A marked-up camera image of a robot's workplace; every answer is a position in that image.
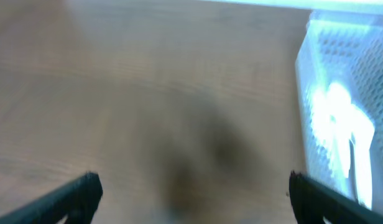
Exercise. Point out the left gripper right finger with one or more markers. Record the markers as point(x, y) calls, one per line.
point(313, 202)

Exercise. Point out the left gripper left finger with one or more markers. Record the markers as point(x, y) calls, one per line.
point(77, 201)

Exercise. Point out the white plastic spoon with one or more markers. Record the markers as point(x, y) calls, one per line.
point(363, 132)
point(330, 109)

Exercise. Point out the clear plastic basket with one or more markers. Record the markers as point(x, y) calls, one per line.
point(346, 48)

